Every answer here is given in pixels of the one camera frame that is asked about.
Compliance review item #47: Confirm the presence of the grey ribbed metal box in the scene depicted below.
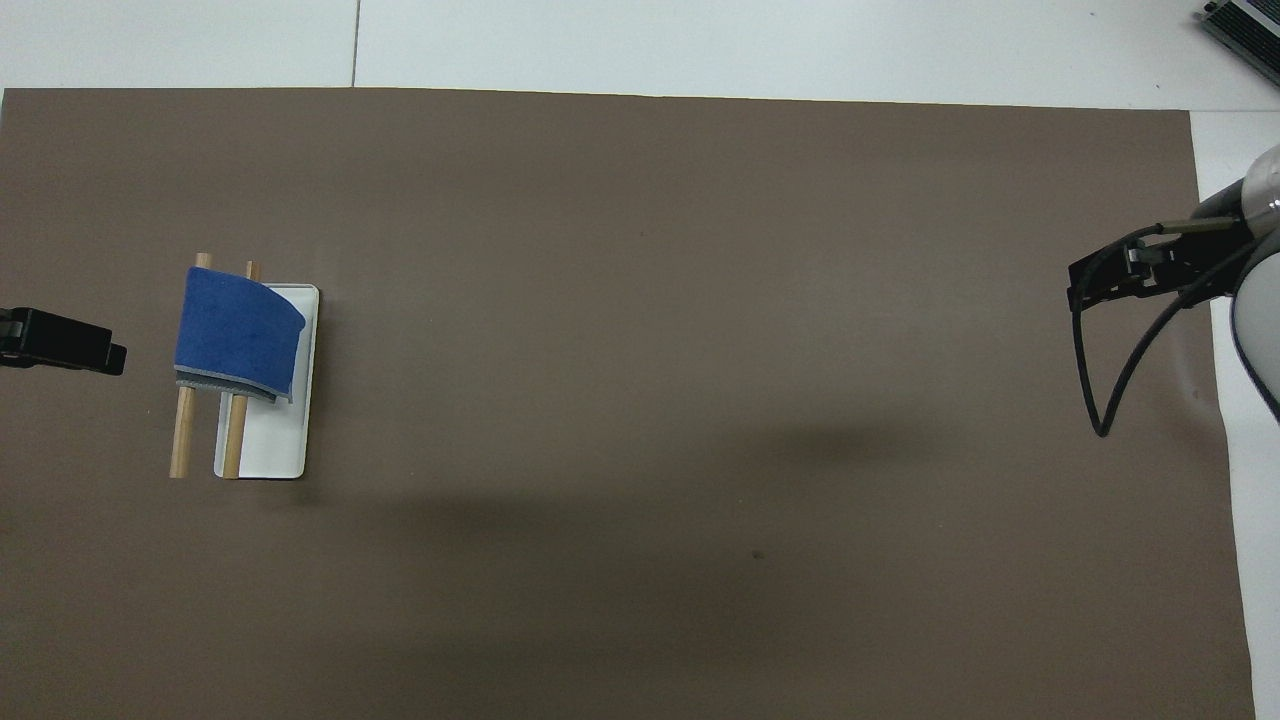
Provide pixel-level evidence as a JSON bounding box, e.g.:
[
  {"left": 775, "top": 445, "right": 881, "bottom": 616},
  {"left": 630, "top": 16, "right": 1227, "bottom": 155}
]
[{"left": 1194, "top": 0, "right": 1280, "bottom": 61}]

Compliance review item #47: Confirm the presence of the black cable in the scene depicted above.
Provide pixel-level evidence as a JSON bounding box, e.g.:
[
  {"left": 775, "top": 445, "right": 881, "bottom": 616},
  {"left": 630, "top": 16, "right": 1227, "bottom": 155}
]
[{"left": 1069, "top": 218, "right": 1257, "bottom": 439}]

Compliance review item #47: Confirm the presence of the blue towel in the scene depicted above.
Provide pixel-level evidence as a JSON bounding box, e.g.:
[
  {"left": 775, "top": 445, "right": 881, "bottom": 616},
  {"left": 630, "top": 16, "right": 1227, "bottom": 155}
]
[{"left": 173, "top": 266, "right": 307, "bottom": 406}]

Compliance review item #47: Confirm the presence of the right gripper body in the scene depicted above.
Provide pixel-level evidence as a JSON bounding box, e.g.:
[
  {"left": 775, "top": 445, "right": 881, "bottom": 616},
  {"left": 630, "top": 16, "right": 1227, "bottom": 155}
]
[{"left": 1166, "top": 186, "right": 1257, "bottom": 301}]

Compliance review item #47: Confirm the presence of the white rack base plate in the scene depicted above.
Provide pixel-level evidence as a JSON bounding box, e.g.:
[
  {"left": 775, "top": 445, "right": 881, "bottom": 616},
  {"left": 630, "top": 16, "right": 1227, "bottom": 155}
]
[{"left": 213, "top": 284, "right": 321, "bottom": 481}]

